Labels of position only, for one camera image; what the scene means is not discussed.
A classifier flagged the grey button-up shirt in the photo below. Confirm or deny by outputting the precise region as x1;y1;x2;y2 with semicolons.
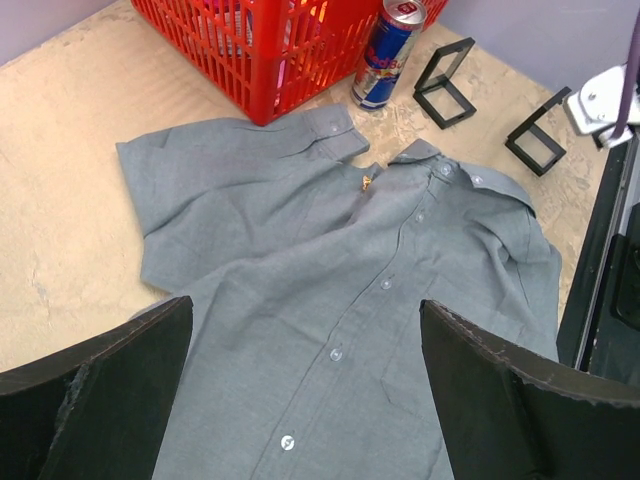
117;104;561;479

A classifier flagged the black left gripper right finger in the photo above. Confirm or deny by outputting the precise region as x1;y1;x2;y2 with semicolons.
420;300;639;479

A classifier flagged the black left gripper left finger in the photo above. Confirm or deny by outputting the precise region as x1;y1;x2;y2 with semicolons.
1;296;193;479

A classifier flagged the gold brooch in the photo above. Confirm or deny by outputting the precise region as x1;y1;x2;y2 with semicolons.
361;175;372;191

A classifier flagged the red plastic shopping basket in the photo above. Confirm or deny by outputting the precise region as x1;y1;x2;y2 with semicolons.
133;1;446;125

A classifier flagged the black rectangular frame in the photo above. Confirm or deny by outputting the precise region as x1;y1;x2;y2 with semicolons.
413;37;477;130

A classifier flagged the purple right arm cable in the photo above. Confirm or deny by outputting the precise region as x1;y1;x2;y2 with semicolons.
613;19;640;139

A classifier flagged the black open box frame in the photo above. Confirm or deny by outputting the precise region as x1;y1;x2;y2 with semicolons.
504;86;572;177

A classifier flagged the blue silver drink can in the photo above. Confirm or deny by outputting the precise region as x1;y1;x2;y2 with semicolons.
351;1;427;110

